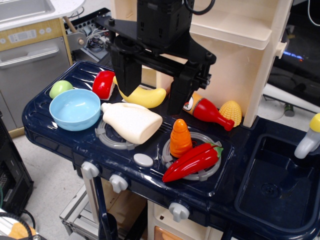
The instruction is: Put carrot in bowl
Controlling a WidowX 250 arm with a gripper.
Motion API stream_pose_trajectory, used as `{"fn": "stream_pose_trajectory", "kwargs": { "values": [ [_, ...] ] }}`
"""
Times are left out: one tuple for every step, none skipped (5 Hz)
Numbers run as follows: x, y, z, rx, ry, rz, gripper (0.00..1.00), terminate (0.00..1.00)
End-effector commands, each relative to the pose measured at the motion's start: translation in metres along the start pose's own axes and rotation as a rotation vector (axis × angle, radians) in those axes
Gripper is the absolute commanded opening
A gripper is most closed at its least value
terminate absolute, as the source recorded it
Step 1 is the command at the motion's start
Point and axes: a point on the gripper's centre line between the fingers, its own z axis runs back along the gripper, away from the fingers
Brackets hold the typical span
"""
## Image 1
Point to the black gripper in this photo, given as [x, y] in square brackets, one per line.
[160, 39]

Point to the orange toy carrot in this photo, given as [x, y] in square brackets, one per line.
[180, 139]

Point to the light blue plastic bowl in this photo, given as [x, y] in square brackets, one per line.
[76, 109]

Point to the yellow toy banana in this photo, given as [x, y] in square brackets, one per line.
[148, 98]

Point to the red toy ketchup bottle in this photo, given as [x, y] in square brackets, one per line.
[204, 110]

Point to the white toy bottle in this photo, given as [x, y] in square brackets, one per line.
[133, 122]

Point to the red toy sushi piece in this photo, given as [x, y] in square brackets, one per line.
[103, 84]

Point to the grey right stove burner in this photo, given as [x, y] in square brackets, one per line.
[167, 159]

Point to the grey stove burner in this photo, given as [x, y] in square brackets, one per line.
[167, 159]
[110, 138]

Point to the grey left stove burner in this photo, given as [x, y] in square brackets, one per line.
[110, 138]

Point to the yellow toy corn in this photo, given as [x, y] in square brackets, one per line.
[231, 110]

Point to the grey round stove button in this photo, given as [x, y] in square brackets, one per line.
[143, 160]

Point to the red toy chili pepper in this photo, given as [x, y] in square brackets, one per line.
[197, 159]

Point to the green toy apple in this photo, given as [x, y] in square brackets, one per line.
[60, 87]

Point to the cream toy kitchen shelf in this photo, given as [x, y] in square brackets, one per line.
[244, 36]

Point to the grey middle stove knob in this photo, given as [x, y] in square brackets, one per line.
[118, 183]

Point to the grey stove knob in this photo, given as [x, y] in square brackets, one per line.
[118, 183]
[89, 170]
[178, 211]

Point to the grey left stove knob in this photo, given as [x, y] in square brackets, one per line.
[89, 170]

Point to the grey toy dishwasher cabinet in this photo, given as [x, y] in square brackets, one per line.
[34, 51]

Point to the navy toy kitchen counter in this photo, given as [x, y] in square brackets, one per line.
[261, 191]

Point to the grey right stove knob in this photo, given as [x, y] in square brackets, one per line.
[178, 211]

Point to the grey yellow toy faucet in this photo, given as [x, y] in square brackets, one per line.
[311, 140]

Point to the black computer case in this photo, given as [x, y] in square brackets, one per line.
[16, 185]

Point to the aluminium frame rail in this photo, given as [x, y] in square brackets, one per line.
[80, 216]

